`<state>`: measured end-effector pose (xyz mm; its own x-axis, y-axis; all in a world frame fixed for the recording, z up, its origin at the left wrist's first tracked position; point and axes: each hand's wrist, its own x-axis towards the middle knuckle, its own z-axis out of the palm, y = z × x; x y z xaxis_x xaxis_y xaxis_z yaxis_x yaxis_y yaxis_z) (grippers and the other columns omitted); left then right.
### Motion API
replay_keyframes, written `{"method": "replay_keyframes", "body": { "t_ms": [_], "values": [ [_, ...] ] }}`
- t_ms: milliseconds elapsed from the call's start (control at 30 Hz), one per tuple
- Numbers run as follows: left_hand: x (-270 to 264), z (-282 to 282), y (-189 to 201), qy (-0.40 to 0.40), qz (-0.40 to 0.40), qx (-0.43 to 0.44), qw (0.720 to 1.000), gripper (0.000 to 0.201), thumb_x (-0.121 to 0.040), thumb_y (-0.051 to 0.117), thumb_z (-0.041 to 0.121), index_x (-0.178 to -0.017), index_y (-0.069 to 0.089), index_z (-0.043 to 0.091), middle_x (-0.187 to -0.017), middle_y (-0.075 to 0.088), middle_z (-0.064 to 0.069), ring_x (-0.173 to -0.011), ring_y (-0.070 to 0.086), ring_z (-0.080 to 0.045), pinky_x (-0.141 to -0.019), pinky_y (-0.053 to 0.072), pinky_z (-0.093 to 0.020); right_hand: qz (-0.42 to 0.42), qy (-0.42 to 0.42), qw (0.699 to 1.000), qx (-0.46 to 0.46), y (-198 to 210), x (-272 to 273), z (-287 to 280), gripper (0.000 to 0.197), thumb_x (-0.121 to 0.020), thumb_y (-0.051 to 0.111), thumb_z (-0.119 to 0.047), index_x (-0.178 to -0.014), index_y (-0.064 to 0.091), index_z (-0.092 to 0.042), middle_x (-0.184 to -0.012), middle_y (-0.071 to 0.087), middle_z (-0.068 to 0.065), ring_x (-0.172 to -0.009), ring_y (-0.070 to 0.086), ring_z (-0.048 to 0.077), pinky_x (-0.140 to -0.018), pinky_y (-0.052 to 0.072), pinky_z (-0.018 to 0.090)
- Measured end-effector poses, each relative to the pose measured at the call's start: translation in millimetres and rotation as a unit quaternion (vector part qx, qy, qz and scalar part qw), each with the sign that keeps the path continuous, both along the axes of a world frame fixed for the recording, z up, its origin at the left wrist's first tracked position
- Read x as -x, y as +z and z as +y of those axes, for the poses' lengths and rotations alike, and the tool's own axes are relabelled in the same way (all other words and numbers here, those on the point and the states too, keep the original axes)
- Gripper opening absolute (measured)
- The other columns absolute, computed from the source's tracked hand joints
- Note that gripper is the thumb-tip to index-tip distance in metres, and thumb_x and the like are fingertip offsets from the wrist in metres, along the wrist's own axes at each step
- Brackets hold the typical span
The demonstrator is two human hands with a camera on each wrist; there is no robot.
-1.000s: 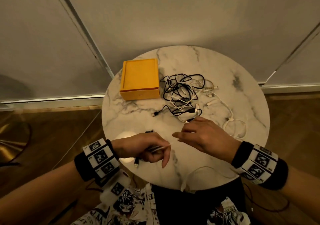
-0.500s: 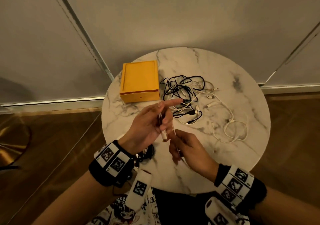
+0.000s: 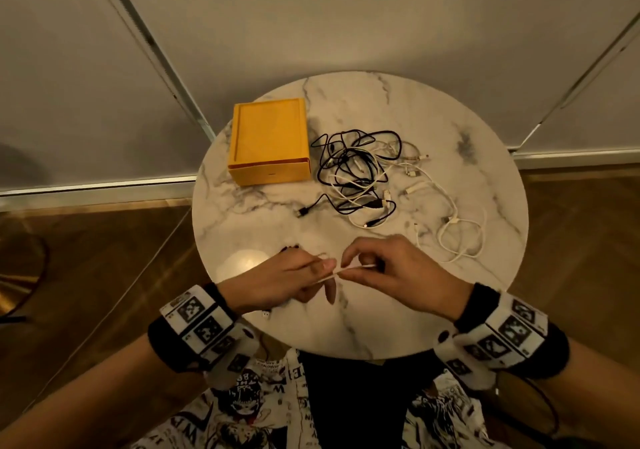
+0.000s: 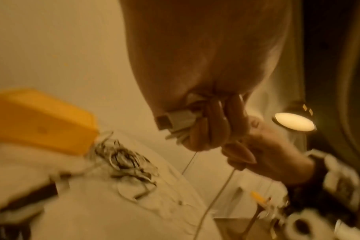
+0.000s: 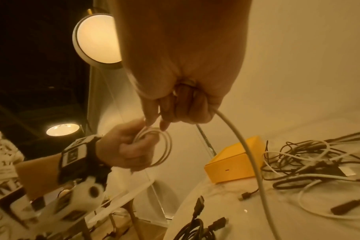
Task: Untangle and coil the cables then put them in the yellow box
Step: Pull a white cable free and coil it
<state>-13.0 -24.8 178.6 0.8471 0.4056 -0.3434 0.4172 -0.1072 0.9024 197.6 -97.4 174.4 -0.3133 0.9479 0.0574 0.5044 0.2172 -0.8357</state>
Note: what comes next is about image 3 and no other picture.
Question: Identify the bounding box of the person's right hand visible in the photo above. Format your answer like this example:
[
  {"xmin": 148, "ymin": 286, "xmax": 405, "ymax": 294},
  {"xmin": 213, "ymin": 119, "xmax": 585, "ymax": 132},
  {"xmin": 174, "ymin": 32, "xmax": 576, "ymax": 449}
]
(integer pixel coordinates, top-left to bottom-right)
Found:
[{"xmin": 337, "ymin": 235, "xmax": 475, "ymax": 322}]

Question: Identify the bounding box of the person's left hand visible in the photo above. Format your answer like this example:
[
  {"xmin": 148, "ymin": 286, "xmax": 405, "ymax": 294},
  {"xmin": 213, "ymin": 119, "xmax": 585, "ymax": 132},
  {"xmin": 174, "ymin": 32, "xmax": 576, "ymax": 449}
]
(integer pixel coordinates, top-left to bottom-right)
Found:
[{"xmin": 217, "ymin": 246, "xmax": 338, "ymax": 316}]

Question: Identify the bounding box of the thin white cable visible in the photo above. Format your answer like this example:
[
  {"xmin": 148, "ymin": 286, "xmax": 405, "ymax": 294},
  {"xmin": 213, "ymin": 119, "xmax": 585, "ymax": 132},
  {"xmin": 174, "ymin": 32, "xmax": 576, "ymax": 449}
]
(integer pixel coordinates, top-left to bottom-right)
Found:
[{"xmin": 260, "ymin": 263, "xmax": 379, "ymax": 320}]

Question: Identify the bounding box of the person's right forearm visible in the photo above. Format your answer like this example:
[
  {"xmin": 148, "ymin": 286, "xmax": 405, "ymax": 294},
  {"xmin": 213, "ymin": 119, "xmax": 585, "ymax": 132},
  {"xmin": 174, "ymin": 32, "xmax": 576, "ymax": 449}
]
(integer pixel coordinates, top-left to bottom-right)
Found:
[{"xmin": 527, "ymin": 336, "xmax": 640, "ymax": 449}]

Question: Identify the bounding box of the person's left forearm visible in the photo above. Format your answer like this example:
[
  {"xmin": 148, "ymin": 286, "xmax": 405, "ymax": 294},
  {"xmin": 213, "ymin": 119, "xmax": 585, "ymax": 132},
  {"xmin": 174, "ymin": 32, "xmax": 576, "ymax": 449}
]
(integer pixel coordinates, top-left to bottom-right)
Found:
[{"xmin": 0, "ymin": 333, "xmax": 213, "ymax": 449}]

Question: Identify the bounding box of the black wristband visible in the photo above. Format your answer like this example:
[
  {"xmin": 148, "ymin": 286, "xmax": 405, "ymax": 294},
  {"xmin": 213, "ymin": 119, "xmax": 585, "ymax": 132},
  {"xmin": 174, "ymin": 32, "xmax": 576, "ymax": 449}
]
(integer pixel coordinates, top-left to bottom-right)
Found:
[
  {"xmin": 453, "ymin": 283, "xmax": 571, "ymax": 380},
  {"xmin": 147, "ymin": 282, "xmax": 239, "ymax": 374}
]

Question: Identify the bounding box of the black garment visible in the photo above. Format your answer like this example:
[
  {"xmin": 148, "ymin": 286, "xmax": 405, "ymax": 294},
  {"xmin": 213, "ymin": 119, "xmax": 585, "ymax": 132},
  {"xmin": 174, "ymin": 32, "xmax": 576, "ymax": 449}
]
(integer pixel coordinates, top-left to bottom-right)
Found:
[{"xmin": 299, "ymin": 350, "xmax": 437, "ymax": 449}]

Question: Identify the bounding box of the yellow cardboard box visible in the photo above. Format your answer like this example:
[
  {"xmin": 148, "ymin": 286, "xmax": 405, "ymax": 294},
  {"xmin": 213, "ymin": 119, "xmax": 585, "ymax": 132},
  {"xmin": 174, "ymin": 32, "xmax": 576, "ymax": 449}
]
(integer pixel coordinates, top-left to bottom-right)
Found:
[{"xmin": 227, "ymin": 98, "xmax": 312, "ymax": 187}]

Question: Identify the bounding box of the white printed garment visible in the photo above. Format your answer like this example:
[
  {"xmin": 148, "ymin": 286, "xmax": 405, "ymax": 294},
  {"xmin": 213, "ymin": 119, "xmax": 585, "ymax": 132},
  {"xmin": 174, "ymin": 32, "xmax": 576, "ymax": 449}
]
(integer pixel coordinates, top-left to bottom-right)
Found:
[{"xmin": 131, "ymin": 348, "xmax": 507, "ymax": 449}]

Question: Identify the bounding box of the gold metal stool base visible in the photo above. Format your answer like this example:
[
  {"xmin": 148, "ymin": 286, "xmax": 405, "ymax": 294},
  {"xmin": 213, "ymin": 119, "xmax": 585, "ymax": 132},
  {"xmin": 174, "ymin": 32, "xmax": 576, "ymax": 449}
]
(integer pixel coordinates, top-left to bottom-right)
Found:
[{"xmin": 0, "ymin": 233, "xmax": 50, "ymax": 324}]

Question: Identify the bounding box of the tangled white cable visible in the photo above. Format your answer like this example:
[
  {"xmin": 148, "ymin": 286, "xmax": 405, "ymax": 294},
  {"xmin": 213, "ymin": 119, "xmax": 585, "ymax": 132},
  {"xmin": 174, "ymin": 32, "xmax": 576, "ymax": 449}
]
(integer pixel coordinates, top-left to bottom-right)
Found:
[{"xmin": 327, "ymin": 156, "xmax": 394, "ymax": 229}]

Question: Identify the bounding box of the short black cable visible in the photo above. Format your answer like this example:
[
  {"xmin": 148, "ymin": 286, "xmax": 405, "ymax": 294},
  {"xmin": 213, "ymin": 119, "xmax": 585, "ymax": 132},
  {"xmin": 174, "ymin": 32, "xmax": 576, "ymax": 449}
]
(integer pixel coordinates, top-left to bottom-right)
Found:
[{"xmin": 332, "ymin": 191, "xmax": 398, "ymax": 229}]

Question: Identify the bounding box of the white cable with loops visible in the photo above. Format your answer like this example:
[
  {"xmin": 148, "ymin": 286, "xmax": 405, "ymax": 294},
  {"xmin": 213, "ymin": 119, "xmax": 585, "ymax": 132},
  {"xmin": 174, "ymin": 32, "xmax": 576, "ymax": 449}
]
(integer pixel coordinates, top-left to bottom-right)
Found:
[{"xmin": 404, "ymin": 180, "xmax": 487, "ymax": 264}]

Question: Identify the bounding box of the long tangled black cable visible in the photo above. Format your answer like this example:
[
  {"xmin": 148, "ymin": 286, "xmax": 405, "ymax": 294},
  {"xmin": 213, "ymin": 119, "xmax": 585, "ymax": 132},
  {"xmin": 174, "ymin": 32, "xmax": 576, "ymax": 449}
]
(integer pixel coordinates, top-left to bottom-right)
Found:
[{"xmin": 296, "ymin": 130, "xmax": 404, "ymax": 217}]

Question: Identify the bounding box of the white cable with small plugs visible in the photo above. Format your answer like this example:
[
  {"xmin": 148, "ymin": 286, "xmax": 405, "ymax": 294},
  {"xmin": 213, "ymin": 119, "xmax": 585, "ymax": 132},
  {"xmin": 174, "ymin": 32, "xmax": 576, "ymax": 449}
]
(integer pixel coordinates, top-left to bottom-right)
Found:
[{"xmin": 372, "ymin": 140, "xmax": 431, "ymax": 179}]

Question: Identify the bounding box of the white marker wrist camera mount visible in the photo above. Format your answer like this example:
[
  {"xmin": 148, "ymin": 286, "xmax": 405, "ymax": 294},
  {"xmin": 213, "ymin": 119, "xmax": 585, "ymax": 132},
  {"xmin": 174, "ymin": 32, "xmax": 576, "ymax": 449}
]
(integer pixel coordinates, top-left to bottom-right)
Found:
[
  {"xmin": 159, "ymin": 285, "xmax": 261, "ymax": 390},
  {"xmin": 433, "ymin": 292, "xmax": 550, "ymax": 392}
]

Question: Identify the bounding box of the thin black wrist camera cable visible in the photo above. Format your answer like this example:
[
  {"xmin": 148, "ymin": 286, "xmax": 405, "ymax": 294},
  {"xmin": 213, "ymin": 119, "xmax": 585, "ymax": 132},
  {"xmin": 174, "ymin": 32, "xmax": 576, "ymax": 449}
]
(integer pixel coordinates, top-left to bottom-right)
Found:
[{"xmin": 522, "ymin": 378, "xmax": 562, "ymax": 437}]

